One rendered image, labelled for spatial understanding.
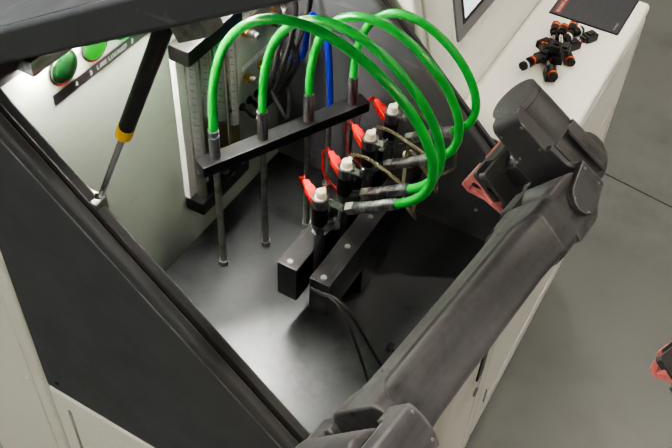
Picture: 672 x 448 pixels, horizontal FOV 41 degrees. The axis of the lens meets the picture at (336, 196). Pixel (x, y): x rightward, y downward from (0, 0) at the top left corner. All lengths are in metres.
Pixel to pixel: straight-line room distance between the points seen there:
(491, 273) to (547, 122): 0.20
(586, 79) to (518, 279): 1.12
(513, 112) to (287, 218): 0.88
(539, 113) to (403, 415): 0.39
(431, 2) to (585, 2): 0.63
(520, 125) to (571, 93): 0.95
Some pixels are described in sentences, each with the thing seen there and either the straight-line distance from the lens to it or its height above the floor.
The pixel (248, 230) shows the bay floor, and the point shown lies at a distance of 1.71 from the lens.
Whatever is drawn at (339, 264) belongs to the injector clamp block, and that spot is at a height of 0.98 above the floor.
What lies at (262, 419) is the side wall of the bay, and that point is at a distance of 1.19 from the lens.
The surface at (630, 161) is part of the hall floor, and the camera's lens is 3.27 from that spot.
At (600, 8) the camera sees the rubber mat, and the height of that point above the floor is 0.98.
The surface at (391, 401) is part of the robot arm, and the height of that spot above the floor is 1.51.
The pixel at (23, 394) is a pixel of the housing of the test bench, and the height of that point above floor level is 0.69.
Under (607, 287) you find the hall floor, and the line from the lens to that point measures 2.84.
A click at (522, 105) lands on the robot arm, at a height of 1.53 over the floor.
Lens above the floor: 2.10
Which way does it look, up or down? 46 degrees down
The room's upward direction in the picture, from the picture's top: 3 degrees clockwise
